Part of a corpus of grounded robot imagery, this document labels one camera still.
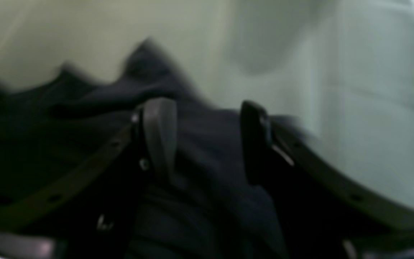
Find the light green table cloth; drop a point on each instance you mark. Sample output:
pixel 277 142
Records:
pixel 344 68

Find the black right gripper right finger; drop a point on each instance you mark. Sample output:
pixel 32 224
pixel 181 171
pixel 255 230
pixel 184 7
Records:
pixel 322 213

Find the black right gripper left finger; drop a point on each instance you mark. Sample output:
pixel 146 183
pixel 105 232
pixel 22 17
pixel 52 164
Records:
pixel 59 203

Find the dark grey t-shirt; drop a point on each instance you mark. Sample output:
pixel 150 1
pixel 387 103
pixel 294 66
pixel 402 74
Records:
pixel 208 210

